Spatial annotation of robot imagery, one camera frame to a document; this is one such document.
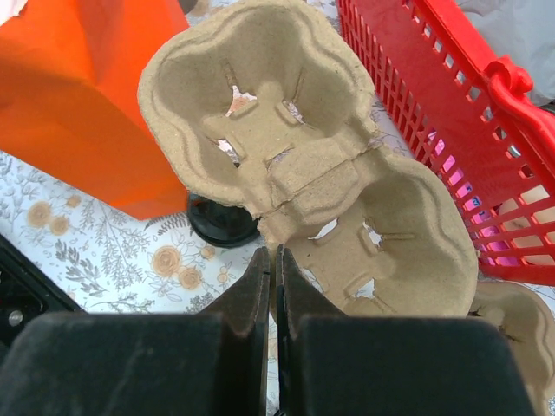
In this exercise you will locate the floral patterned table mat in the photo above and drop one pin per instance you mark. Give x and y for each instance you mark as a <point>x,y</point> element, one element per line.
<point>106,261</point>

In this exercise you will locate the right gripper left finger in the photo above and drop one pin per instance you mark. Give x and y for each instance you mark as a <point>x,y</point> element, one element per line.
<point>209,363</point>

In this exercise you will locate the red plastic shopping basket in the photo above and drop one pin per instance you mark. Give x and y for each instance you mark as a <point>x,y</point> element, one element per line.
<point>464,113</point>

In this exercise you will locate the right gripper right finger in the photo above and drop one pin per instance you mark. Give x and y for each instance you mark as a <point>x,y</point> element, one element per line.
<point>334,364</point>

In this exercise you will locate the orange paper gift bag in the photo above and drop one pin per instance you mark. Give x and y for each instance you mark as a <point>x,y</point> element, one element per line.
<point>69,77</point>

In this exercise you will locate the brown cardboard cup carrier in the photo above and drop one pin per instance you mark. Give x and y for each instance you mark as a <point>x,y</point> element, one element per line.
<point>527,323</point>

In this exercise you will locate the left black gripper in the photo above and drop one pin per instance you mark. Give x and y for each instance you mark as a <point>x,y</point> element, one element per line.
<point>26,293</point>

